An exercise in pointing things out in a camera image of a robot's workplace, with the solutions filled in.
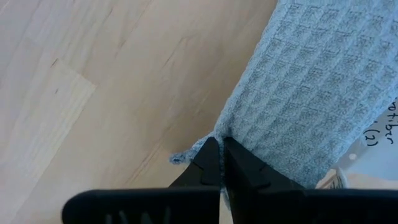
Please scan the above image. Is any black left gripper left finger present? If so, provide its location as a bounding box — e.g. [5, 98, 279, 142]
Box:
[61, 136, 222, 224]

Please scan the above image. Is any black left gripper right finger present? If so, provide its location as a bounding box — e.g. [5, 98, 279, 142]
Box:
[223, 136, 398, 224]

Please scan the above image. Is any grey waffle microfiber towel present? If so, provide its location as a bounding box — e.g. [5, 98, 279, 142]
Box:
[169, 0, 398, 212]

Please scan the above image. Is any tan ribbed object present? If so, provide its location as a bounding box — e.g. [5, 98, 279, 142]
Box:
[316, 167, 348, 190]

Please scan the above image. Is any white handwritten label sheet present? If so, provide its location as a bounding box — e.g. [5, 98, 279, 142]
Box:
[337, 96, 398, 181]

